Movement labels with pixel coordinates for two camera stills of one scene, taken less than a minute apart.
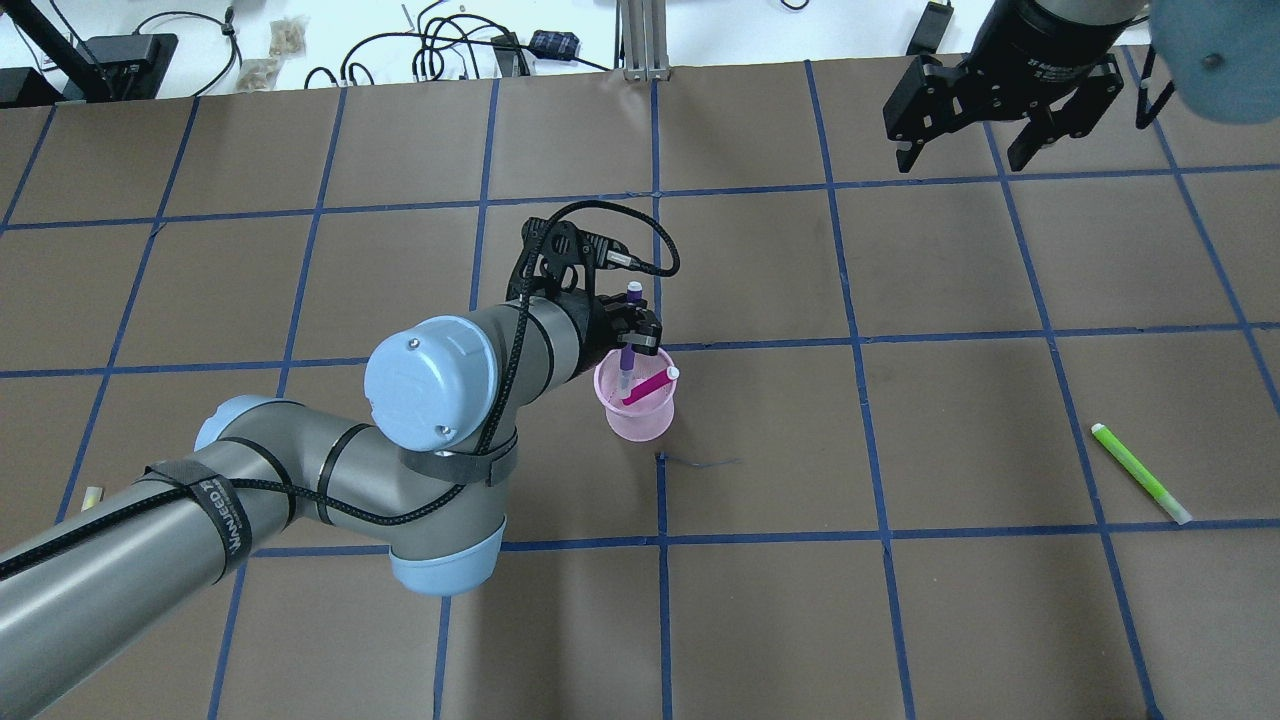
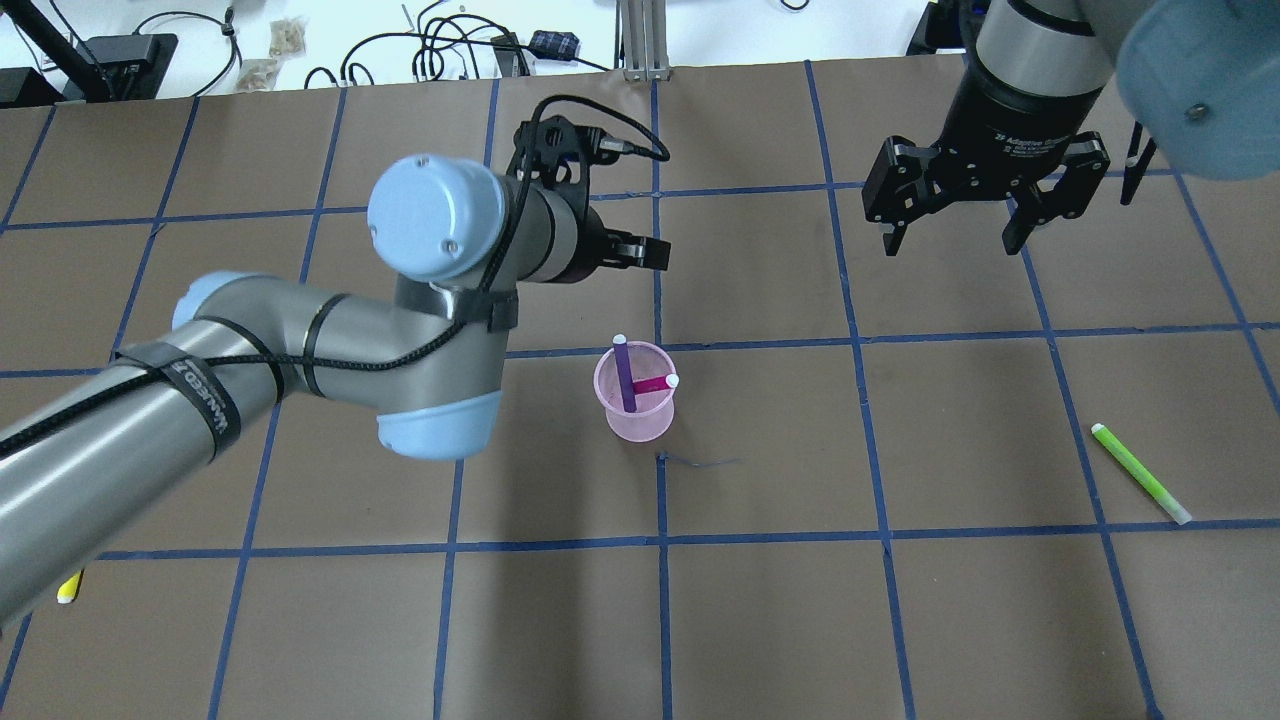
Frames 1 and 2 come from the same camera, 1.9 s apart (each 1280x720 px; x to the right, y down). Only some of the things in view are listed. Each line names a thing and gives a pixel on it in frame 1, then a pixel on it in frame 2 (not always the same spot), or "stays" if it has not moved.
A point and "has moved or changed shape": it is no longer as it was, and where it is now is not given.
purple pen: x=627 y=355 has moved or changed shape
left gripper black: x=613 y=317 → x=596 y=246
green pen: x=1148 y=481 stays
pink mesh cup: x=646 y=418 stays
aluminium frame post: x=641 y=42 stays
